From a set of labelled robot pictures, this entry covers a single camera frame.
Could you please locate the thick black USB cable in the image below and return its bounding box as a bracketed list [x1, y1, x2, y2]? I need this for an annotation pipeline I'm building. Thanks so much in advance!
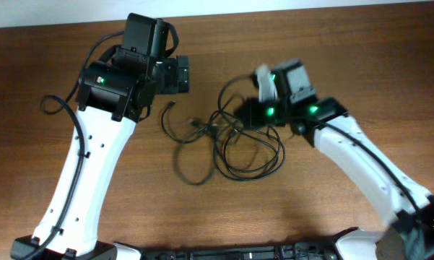
[209, 108, 287, 182]

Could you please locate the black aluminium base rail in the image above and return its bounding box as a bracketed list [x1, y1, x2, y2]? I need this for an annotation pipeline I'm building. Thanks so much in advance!
[141, 231, 345, 260]

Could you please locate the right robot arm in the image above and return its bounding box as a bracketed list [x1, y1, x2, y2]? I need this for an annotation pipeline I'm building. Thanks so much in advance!
[234, 58, 434, 259]

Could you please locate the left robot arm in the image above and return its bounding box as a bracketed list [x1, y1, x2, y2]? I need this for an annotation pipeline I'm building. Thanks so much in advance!
[10, 13, 189, 259]

